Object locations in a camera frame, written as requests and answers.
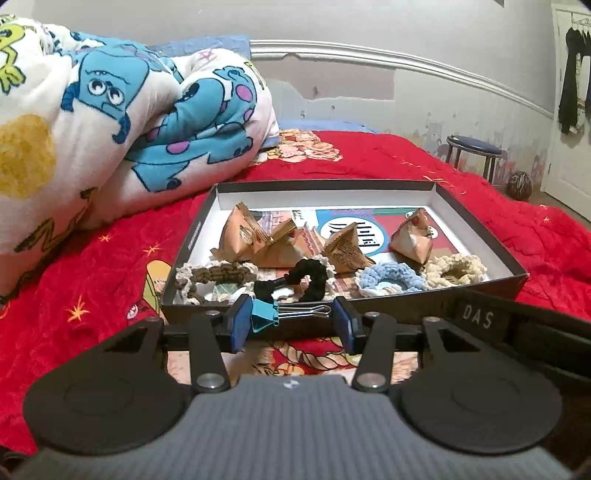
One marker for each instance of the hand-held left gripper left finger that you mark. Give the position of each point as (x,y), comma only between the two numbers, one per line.
(240,323)

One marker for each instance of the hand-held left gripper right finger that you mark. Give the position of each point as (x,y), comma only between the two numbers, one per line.
(344,323)

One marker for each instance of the blue binder clip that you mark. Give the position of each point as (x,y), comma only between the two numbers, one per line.
(265,314)

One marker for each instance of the light blue crochet scrunchie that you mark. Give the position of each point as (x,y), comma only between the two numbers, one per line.
(369,277)

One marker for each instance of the black crochet scrunchie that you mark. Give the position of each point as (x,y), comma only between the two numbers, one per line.
(314,272)

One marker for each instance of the brown pyramid paper packet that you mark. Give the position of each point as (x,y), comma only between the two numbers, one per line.
(413,237)
(346,251)
(279,249)
(240,230)

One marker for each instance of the black cardboard box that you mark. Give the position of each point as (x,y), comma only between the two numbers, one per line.
(191,244)

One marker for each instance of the cream crochet scrunchie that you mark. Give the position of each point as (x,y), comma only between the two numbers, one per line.
(466,265)

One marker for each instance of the beige lace-edged crochet scrunchie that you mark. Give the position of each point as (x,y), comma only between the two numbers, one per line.
(217,272)

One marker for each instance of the colourful textbook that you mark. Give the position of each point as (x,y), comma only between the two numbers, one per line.
(341,221)

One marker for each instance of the red embroidered blanket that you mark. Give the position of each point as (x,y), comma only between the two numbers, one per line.
(115,277)

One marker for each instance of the brown striped ball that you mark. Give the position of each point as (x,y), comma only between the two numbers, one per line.
(520,184)

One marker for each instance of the white door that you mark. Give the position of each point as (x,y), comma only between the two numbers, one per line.
(568,161)

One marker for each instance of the round metal-legged stool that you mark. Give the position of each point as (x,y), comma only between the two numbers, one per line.
(473,144)

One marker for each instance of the cartoon monster printed blanket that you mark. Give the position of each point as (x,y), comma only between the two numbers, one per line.
(92,138)

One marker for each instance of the hanging dark clothes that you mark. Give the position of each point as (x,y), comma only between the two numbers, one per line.
(570,83)

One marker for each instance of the silver headboard rail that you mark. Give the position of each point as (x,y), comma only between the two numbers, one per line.
(369,50)

